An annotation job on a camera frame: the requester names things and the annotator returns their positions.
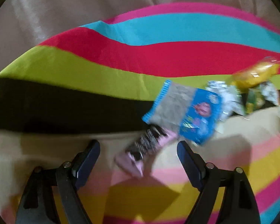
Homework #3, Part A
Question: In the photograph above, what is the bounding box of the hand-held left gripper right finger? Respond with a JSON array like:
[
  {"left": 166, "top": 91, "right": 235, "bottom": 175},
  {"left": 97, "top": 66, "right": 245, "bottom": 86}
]
[{"left": 177, "top": 141, "right": 262, "bottom": 224}]

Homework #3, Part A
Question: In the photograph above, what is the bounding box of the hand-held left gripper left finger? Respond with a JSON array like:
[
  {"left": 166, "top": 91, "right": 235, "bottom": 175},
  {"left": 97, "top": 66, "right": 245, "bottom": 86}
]
[{"left": 15, "top": 139, "right": 101, "bottom": 224}]

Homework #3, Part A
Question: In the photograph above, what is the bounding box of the pink snack packet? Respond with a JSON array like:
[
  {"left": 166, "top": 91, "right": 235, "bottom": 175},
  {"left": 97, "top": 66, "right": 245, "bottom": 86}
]
[{"left": 114, "top": 124, "right": 178, "bottom": 178}]

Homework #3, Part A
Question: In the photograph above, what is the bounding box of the blue cartoon snack packet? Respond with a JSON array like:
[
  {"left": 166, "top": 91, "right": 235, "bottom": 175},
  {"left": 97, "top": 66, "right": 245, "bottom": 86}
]
[{"left": 142, "top": 80, "right": 223, "bottom": 146}]

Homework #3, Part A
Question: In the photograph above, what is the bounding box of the striped tablecloth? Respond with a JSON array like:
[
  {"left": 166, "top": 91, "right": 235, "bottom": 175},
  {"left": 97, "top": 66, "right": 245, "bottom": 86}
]
[{"left": 0, "top": 2, "right": 280, "bottom": 224}]

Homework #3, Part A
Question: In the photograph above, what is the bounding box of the green pea packet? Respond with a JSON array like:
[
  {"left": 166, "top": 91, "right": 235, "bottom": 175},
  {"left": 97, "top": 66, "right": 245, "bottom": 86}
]
[
  {"left": 205, "top": 80, "right": 246, "bottom": 123},
  {"left": 245, "top": 81, "right": 280, "bottom": 115}
]

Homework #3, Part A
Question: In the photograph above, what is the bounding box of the yellow snack packet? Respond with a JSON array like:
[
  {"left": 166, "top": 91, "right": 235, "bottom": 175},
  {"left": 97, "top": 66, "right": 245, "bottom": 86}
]
[{"left": 231, "top": 56, "right": 280, "bottom": 90}]

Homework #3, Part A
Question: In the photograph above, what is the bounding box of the pink patterned curtain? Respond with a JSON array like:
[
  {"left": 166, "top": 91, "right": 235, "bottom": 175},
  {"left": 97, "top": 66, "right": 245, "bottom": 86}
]
[{"left": 0, "top": 0, "right": 280, "bottom": 80}]

